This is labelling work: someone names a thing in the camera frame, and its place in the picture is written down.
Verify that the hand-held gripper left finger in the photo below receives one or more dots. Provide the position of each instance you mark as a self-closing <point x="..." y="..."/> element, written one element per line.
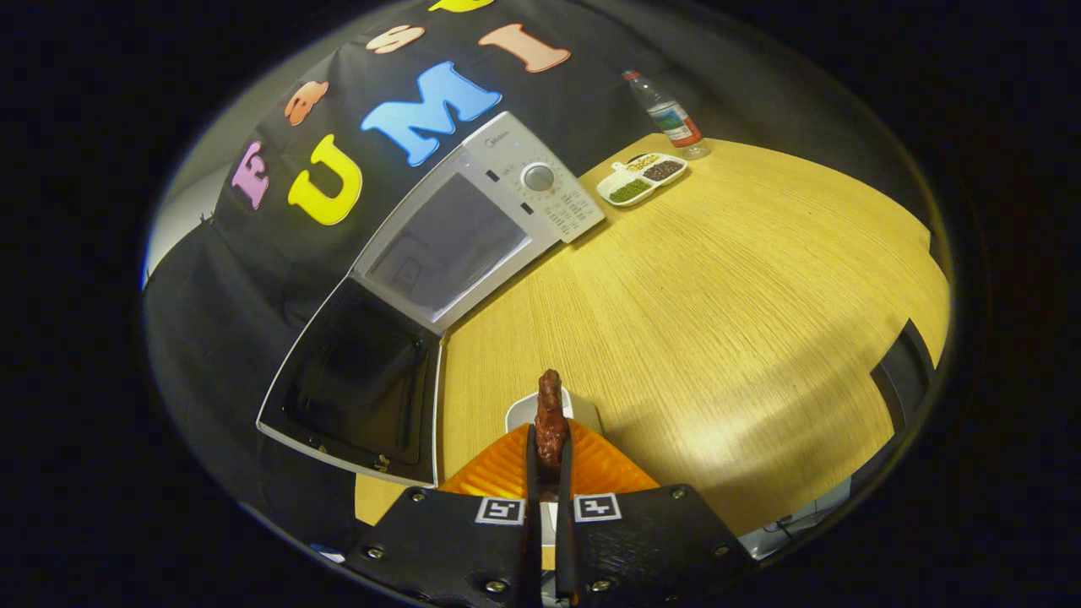
<point x="534" y="549"/>

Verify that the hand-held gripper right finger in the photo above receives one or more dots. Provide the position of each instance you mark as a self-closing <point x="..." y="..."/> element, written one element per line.
<point x="564" y="549"/>

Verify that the brown sausage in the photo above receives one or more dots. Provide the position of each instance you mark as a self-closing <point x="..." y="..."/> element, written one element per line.
<point x="551" y="422"/>

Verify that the white toaster oven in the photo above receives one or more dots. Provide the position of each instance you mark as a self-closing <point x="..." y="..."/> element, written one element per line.
<point x="553" y="207"/>

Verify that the small white plate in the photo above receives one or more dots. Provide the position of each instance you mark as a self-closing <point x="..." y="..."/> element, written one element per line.
<point x="583" y="414"/>

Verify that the white divided bean dish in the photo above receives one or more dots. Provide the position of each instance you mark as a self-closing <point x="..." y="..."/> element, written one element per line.
<point x="629" y="192"/>

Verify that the clear plastic water bottle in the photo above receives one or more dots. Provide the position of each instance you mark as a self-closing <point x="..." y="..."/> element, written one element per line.
<point x="676" y="122"/>

